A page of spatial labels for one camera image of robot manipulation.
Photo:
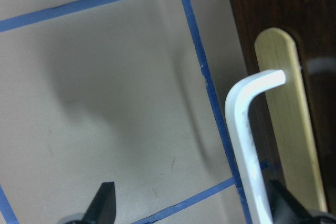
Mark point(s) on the light wooden drawer handle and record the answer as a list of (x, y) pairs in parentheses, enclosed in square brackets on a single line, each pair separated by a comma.
[(290, 118)]

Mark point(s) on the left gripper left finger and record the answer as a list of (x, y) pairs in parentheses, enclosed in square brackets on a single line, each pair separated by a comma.
[(102, 209)]

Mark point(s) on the dark wooden drawer box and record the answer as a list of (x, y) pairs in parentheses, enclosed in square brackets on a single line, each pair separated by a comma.
[(311, 23)]

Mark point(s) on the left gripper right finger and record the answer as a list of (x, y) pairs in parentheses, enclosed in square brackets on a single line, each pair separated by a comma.
[(285, 208)]

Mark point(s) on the white hook tool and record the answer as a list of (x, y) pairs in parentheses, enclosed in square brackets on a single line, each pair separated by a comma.
[(237, 106)]

